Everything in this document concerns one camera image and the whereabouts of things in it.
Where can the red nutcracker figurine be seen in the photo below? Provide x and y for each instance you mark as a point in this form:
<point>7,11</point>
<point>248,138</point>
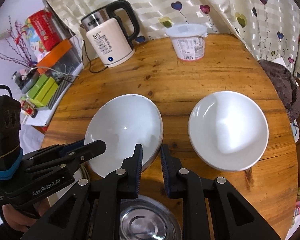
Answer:
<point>28,107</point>

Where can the grey electronic device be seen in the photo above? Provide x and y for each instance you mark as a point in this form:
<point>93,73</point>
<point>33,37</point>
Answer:
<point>30,82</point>

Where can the chevron pattern tray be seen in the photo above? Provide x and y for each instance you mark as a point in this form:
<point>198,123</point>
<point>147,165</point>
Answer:
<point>61,90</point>

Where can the large white blue-banded bowl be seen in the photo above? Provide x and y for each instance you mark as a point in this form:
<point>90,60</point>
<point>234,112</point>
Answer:
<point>122,122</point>

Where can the orange-lid clear storage box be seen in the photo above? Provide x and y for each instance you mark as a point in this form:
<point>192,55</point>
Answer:
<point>57,52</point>

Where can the white side shelf board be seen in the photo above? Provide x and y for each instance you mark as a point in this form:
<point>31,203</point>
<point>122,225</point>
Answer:
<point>40,120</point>

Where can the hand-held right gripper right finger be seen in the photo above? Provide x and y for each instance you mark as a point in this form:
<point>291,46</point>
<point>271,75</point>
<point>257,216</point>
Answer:
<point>164,165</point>

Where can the small white blue-banded bowl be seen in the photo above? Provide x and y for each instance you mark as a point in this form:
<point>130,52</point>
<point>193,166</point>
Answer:
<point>227,130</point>

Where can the stack of green boxes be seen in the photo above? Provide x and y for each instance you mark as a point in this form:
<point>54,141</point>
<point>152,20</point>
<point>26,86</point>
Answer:
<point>46,90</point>

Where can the red carton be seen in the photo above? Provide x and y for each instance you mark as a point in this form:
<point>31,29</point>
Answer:
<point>43,27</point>

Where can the cream electric kettle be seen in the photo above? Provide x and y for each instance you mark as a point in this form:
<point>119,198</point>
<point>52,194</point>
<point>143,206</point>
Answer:
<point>110,45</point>

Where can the light green flat box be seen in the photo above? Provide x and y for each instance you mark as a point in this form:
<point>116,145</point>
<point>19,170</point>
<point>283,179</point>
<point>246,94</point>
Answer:
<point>51,96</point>

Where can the dark dotted cloth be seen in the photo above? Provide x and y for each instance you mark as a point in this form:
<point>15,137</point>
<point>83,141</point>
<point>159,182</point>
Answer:
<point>280,85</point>

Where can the dark green flat box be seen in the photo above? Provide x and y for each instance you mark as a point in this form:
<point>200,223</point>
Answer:
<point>37,86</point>

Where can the white plastic tub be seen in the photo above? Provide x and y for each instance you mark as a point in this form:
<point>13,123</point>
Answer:
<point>187,45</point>

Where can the stainless steel bowl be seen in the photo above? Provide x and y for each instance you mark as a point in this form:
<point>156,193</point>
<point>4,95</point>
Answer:
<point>150,220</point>

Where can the heart print curtain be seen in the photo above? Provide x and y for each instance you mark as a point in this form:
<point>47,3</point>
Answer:
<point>240,0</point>

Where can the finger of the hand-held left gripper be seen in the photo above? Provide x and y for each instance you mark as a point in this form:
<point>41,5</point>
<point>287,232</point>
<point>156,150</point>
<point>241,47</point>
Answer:
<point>72,146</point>
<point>95,146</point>

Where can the person's left hand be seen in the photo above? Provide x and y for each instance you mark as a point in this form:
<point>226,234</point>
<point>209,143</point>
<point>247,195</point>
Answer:
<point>15,220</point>

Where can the purple decorative branches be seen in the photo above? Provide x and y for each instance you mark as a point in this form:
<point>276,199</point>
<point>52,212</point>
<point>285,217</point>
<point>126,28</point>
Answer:
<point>22,52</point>

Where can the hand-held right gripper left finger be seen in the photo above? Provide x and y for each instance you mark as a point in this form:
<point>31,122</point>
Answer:
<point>139,160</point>

